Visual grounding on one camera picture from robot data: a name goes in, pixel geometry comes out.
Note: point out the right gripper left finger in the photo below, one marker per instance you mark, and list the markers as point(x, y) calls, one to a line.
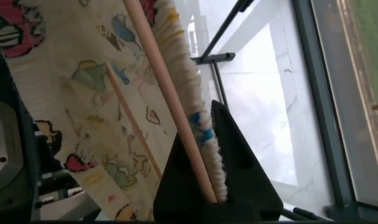
point(176, 186)

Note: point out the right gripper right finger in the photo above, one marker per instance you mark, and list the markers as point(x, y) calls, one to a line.
point(248, 186)

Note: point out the cream printed garment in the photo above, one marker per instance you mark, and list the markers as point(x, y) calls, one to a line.
point(67, 93)

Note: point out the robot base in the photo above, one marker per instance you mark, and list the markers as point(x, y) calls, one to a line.
point(8, 149)

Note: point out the black clothes rack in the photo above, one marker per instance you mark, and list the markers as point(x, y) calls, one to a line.
point(213, 58)

